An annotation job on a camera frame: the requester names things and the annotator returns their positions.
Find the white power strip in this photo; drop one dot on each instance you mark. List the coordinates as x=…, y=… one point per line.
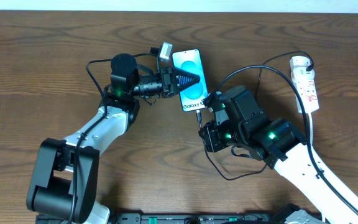
x=303, y=81

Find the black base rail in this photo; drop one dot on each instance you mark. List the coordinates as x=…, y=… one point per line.
x=136, y=218

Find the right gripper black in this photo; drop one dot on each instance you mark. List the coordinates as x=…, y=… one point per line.
x=208, y=137

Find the blue Galaxy smartphone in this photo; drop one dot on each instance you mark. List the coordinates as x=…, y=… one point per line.
x=192, y=96

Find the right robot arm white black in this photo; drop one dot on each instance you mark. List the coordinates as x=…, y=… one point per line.
x=240, y=122

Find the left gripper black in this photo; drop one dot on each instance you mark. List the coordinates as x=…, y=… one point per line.
x=167, y=81

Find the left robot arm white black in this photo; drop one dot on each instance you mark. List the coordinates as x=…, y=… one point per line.
x=64, y=181

